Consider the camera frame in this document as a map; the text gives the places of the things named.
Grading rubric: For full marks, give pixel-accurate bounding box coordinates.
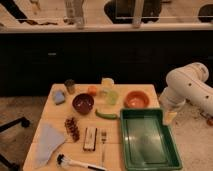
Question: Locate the silver fork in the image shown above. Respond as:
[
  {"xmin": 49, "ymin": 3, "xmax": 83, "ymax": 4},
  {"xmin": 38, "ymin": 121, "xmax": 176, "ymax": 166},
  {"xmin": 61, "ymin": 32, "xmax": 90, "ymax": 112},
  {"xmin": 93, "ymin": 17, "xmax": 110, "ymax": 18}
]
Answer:
[{"xmin": 101, "ymin": 130, "xmax": 107, "ymax": 166}]

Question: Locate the blue sponge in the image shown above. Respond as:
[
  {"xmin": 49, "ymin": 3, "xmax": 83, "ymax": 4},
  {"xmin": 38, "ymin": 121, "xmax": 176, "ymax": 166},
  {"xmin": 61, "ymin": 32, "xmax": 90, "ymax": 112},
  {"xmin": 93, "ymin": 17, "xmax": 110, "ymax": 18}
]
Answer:
[{"xmin": 52, "ymin": 90, "xmax": 65, "ymax": 105}]

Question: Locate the light blue towel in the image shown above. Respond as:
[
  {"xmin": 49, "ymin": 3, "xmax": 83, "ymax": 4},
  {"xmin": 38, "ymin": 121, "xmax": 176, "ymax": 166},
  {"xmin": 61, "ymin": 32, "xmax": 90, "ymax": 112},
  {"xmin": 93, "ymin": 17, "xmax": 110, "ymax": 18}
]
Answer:
[{"xmin": 34, "ymin": 123, "xmax": 66, "ymax": 168}]

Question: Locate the brown chalkboard eraser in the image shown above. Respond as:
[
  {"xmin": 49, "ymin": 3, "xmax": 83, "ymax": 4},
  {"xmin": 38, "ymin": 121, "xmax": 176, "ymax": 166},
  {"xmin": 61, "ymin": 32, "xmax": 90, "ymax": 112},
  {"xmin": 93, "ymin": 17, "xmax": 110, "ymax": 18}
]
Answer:
[{"xmin": 83, "ymin": 127, "xmax": 97, "ymax": 151}]

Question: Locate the brown grape bunch toy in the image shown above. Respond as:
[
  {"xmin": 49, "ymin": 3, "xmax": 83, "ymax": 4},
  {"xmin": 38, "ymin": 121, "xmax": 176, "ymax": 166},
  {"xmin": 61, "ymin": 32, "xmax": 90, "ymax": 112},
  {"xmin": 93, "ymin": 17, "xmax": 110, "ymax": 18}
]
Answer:
[{"xmin": 65, "ymin": 117, "xmax": 80, "ymax": 142}]

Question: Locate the clear green glass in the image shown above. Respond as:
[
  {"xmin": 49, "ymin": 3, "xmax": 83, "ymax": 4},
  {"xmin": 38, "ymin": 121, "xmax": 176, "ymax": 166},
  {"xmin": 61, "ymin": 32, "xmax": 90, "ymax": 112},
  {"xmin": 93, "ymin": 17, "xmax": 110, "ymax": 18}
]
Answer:
[{"xmin": 100, "ymin": 89, "xmax": 118, "ymax": 105}]

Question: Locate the dark metal can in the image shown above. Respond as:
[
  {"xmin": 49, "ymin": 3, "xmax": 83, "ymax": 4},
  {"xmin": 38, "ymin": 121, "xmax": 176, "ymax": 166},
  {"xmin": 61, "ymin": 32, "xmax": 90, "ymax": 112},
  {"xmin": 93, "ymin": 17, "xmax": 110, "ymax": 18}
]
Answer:
[{"xmin": 64, "ymin": 79, "xmax": 75, "ymax": 94}]

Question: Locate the green plastic tray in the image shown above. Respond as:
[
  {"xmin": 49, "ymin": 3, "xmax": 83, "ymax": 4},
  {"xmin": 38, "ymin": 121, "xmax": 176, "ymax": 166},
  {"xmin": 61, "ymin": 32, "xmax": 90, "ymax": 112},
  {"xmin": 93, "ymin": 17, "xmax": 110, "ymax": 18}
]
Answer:
[{"xmin": 120, "ymin": 108, "xmax": 182, "ymax": 171}]

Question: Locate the orange bowl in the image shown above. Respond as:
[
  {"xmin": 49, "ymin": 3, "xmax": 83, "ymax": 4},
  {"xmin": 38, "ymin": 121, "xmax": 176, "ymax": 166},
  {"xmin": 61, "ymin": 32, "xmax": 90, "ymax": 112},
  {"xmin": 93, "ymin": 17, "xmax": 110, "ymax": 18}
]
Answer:
[{"xmin": 124, "ymin": 91, "xmax": 150, "ymax": 108}]

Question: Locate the purple bowl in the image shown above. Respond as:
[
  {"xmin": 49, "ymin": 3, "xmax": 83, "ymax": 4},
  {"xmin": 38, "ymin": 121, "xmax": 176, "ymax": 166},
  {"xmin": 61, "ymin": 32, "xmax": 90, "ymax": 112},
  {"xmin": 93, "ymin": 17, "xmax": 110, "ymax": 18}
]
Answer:
[{"xmin": 72, "ymin": 93, "xmax": 94, "ymax": 115}]

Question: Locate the white dish brush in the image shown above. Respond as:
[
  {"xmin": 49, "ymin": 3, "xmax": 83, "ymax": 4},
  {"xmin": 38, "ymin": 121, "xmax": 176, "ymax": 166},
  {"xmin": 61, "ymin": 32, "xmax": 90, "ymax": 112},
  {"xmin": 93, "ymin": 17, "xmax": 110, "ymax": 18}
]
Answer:
[{"xmin": 57, "ymin": 154, "xmax": 107, "ymax": 171}]

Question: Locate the black office chair base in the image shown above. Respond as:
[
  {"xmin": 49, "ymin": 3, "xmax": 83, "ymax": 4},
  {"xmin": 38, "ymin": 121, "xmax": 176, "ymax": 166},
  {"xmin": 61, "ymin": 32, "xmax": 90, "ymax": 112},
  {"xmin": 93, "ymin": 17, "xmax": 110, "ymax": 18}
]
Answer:
[{"xmin": 0, "ymin": 116, "xmax": 31, "ymax": 171}]

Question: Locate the small orange fruit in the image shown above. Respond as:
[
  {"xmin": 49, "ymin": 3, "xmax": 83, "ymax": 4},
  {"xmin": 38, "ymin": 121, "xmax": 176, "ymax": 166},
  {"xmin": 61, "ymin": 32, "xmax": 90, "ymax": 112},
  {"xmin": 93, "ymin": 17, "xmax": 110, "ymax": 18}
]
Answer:
[{"xmin": 87, "ymin": 86, "xmax": 97, "ymax": 96}]

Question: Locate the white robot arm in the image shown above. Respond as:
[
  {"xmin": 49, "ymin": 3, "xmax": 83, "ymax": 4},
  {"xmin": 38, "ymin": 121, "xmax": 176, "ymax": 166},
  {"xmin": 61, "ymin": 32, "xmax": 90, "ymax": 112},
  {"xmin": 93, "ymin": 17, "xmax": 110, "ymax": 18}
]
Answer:
[{"xmin": 159, "ymin": 62, "xmax": 213, "ymax": 125}]

